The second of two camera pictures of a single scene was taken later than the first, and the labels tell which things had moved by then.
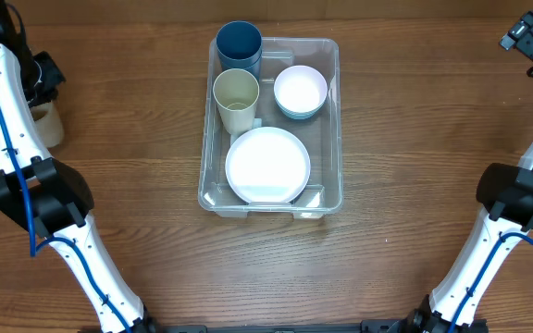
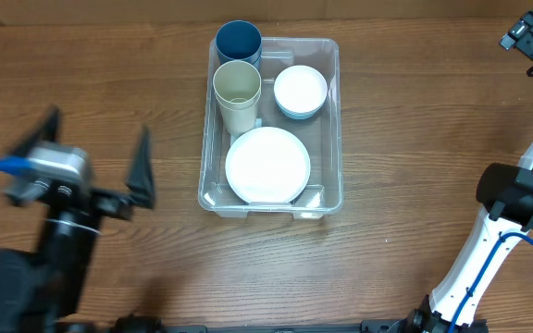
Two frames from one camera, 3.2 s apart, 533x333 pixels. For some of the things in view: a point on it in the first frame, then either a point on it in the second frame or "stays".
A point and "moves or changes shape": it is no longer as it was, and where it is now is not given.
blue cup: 240,46 stays
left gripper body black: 43,76 → 94,200
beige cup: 236,94 stays
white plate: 267,165 stays
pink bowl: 300,90 stays
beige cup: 49,123 moves or changes shape
